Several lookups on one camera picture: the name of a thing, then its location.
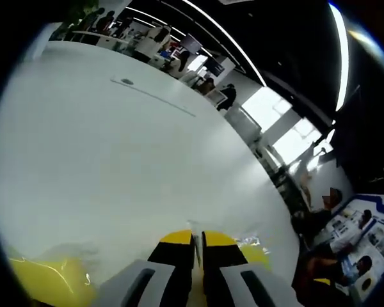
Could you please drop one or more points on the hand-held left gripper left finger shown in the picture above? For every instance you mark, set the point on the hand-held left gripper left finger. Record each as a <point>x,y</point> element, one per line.
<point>140,281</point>

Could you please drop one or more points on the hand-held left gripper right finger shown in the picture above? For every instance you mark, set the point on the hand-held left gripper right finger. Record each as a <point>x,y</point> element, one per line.
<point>243,284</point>

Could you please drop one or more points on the clear plastic bag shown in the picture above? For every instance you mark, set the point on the clear plastic bag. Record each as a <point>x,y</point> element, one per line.
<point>70,252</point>
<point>196,243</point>

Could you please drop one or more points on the large yellow silicone block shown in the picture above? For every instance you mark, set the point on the large yellow silicone block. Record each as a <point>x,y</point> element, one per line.
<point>51,281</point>

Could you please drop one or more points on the bright ceiling strip light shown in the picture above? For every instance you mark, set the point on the bright ceiling strip light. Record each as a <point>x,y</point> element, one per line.
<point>340,54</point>

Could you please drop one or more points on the hanging dark display screen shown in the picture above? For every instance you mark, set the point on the hanging dark display screen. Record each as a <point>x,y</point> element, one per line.
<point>190,43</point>

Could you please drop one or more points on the long curved ceiling strip light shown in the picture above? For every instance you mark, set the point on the long curved ceiling strip light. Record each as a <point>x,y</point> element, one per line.
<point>230,38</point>

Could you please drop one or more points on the green potted plant white pot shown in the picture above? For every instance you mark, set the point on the green potted plant white pot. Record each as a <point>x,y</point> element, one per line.
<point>89,4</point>

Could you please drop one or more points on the blue white wall poster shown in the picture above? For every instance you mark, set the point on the blue white wall poster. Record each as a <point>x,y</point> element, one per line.
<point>368,230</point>

